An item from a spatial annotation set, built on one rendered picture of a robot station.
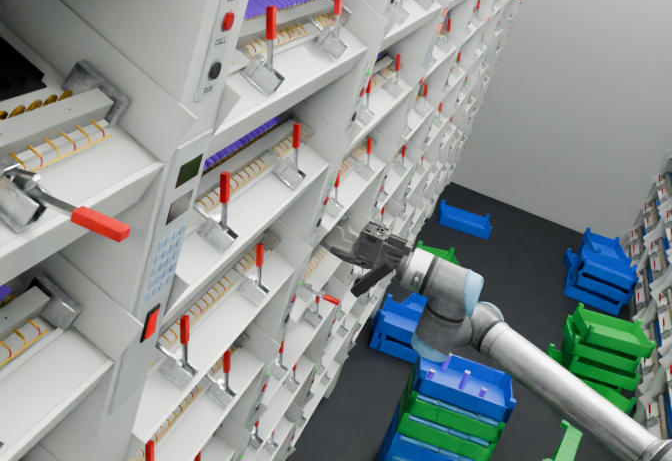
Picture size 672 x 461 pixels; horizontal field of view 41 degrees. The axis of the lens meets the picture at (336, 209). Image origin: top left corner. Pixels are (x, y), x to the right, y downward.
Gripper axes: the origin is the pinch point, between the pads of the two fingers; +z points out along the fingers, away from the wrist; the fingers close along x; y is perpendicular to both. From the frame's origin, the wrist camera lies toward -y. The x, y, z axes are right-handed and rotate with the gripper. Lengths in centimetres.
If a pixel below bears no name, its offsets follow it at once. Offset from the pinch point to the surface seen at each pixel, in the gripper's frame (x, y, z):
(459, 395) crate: -62, -58, -45
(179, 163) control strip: 111, 52, -6
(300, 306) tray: 19.3, -6.8, -4.2
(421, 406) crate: -61, -66, -36
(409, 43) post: -27, 42, 0
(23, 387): 122, 34, -3
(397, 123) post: -27.3, 23.2, -3.8
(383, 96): -5.8, 33.6, -2.0
